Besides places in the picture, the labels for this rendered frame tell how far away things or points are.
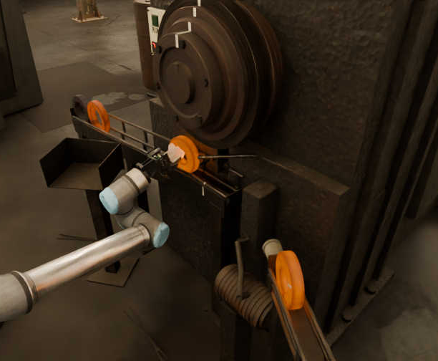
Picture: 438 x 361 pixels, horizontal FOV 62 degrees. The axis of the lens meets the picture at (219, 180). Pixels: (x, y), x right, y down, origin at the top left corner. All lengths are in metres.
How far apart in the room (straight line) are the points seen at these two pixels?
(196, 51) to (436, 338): 1.60
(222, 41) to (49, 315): 1.48
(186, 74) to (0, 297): 0.74
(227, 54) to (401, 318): 1.47
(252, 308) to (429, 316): 1.07
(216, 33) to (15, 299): 0.84
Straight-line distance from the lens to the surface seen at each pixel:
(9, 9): 3.95
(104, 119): 2.00
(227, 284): 1.27
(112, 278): 2.03
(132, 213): 1.40
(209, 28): 1.07
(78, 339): 1.87
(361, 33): 1.00
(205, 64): 1.02
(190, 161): 1.43
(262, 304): 1.22
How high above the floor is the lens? 1.50
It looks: 35 degrees down
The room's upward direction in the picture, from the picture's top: straight up
